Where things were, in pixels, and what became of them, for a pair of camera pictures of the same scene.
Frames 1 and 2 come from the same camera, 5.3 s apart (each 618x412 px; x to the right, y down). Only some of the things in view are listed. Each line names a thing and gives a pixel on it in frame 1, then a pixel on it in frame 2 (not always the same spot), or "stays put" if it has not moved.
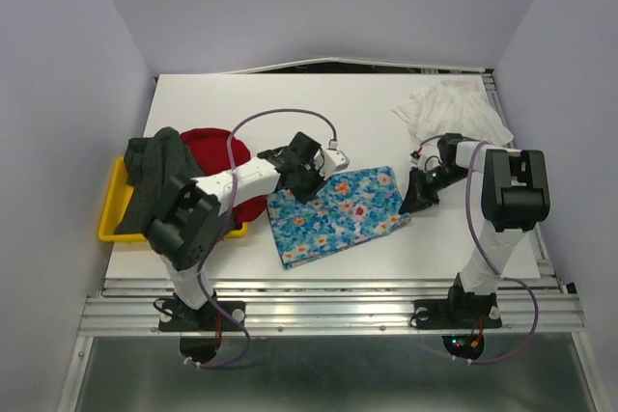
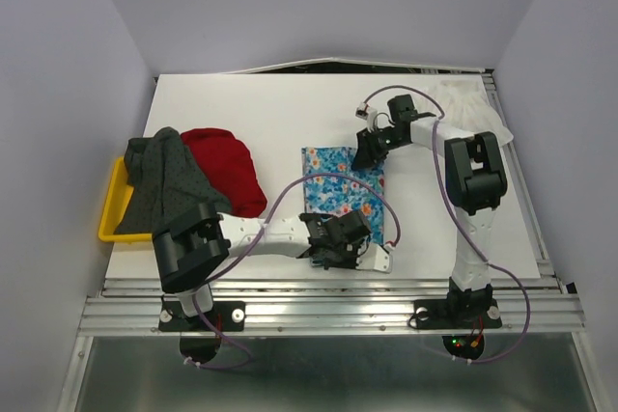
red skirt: (210, 150) stays put
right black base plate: (474, 313) stays put
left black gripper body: (308, 184) to (344, 255)
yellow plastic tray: (117, 206) stays put
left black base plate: (213, 316) stays put
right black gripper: (418, 196) to (367, 154)
